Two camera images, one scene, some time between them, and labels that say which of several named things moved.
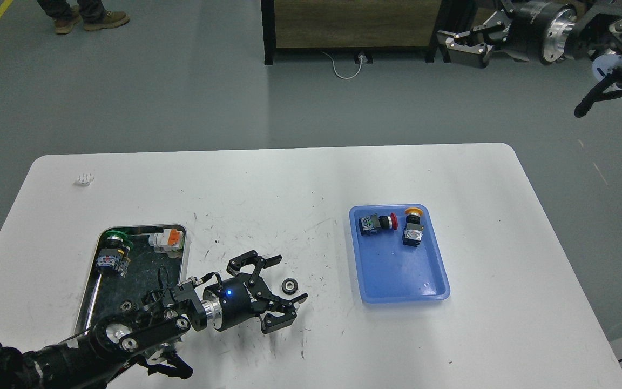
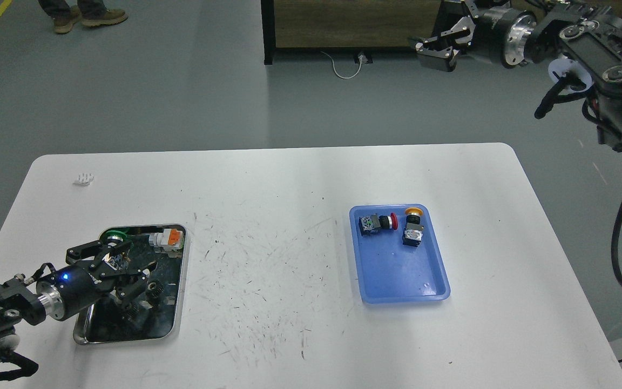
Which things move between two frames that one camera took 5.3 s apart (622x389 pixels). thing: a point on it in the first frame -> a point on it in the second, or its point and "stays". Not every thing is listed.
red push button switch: (372, 223) stays
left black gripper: (241, 297) -> (66, 293)
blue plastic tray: (397, 253) stays
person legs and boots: (67, 14) stays
